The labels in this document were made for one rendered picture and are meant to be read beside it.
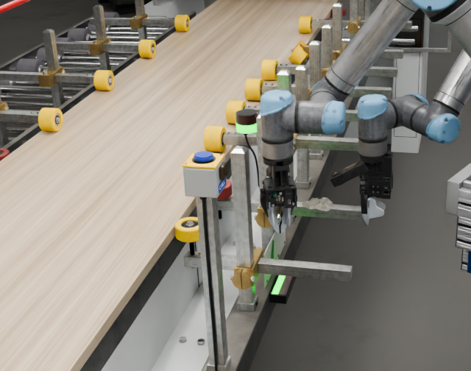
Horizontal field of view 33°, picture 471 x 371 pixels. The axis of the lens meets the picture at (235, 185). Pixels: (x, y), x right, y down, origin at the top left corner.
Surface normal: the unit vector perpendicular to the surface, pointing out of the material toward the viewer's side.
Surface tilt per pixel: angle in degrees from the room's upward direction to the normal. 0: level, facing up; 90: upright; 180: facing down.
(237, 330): 0
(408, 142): 90
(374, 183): 90
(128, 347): 90
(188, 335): 0
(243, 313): 0
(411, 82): 90
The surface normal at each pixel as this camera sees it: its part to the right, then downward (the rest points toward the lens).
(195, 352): -0.05, -0.91
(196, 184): -0.26, 0.41
